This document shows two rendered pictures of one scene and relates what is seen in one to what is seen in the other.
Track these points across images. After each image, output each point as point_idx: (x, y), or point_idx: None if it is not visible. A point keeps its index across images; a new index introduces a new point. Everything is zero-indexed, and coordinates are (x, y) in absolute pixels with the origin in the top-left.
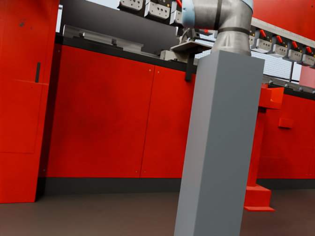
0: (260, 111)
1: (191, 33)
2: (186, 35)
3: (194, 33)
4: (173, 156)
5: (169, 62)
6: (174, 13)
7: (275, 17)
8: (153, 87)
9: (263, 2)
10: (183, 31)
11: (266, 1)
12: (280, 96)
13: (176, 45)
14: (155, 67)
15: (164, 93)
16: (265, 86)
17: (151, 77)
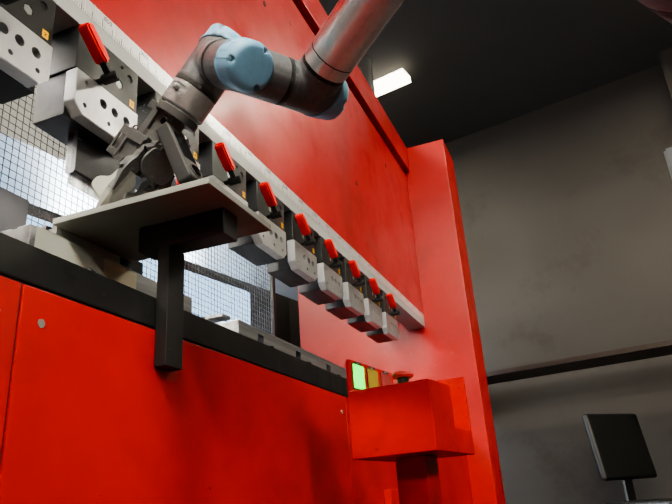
0: (430, 472)
1: (156, 164)
2: (137, 171)
3: (186, 161)
4: None
5: (90, 276)
6: (60, 79)
7: (311, 188)
8: (17, 416)
9: (286, 141)
10: (116, 157)
11: (292, 141)
12: (457, 409)
13: (98, 206)
14: (24, 293)
15: (74, 448)
16: (389, 382)
17: (4, 351)
